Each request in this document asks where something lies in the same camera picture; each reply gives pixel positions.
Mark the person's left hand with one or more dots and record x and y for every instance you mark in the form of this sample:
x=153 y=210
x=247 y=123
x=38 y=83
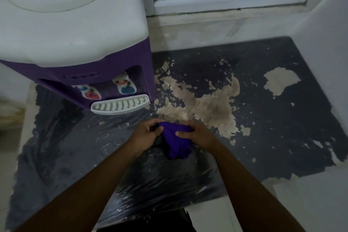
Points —
x=144 y=138

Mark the red tap lever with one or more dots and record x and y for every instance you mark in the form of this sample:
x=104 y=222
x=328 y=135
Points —
x=91 y=93

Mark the person's left forearm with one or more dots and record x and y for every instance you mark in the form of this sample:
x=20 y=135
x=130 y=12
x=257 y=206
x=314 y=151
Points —
x=78 y=193

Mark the purple and white water dispenser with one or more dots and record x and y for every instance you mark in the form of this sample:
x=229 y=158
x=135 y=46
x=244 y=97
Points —
x=73 y=36

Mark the blue tap lever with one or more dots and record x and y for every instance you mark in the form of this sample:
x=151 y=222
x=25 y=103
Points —
x=125 y=85

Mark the person's right hand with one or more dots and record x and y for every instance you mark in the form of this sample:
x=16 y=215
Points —
x=199 y=136

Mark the purple cloth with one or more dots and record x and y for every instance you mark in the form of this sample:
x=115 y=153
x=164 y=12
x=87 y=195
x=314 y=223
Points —
x=175 y=142

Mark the person's right thumb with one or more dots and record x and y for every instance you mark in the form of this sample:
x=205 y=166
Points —
x=184 y=133

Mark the worn dark floor mat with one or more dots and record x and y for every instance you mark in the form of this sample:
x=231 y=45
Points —
x=190 y=120

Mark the white drip tray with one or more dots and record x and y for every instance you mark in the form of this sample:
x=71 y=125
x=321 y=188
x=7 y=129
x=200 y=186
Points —
x=120 y=104

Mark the person's right forearm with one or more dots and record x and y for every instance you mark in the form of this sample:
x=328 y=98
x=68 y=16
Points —
x=252 y=188

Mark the person's left thumb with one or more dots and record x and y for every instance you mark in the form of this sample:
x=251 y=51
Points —
x=155 y=130

